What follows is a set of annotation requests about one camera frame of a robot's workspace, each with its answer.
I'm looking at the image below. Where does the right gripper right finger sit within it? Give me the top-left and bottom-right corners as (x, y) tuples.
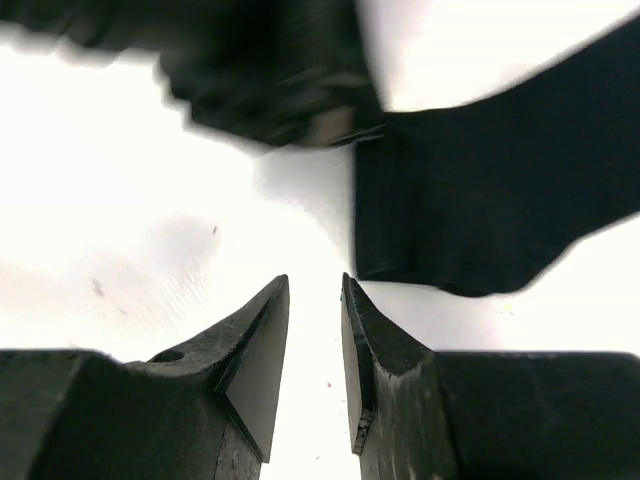
(341, 275), (458, 480)

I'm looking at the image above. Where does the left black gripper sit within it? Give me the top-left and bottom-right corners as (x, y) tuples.
(1, 1), (383, 147)

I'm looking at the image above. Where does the black sock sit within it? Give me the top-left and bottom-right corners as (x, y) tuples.
(354, 19), (639, 297)

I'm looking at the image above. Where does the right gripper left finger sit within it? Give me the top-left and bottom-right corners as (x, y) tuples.
(124, 275), (289, 479)

